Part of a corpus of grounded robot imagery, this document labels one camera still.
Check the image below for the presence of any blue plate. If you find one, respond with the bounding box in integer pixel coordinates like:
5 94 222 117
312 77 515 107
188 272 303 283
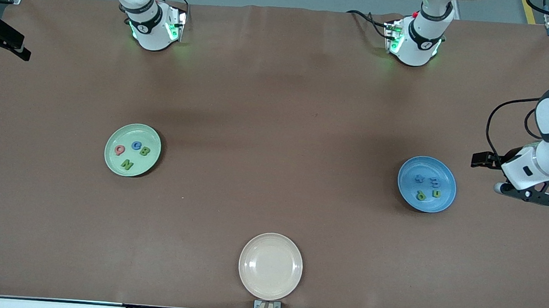
395 154 459 215

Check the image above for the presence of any green plate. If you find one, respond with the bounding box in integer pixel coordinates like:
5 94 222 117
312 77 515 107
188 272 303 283
103 121 164 180

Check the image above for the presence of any brown table cover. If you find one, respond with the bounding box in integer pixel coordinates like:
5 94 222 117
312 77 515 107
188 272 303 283
0 0 549 308

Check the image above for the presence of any beige plate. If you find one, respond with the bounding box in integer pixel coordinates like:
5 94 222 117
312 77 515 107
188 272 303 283
236 230 306 303

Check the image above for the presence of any silver arm base bracket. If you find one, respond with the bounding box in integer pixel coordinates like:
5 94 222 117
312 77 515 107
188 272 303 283
382 19 406 55
164 5 189 43

